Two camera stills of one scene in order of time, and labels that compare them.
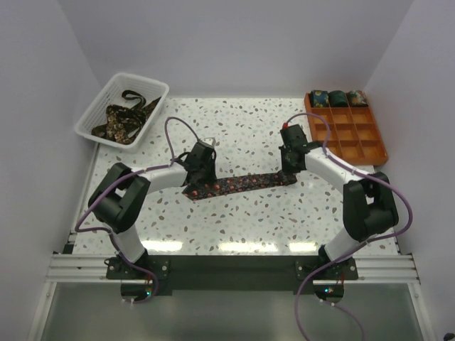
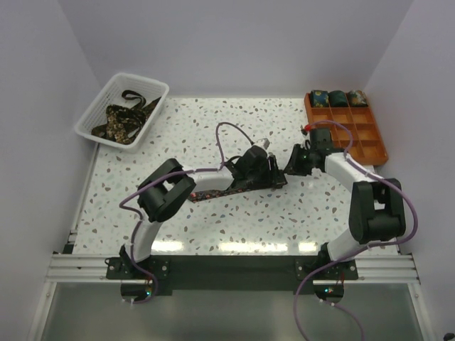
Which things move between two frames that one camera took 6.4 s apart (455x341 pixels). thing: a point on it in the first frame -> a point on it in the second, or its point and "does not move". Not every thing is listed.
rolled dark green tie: [338, 99] does not move
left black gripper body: [207, 172] -> [264, 176]
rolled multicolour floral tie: [357, 98] does not move
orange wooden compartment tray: [353, 136] does not move
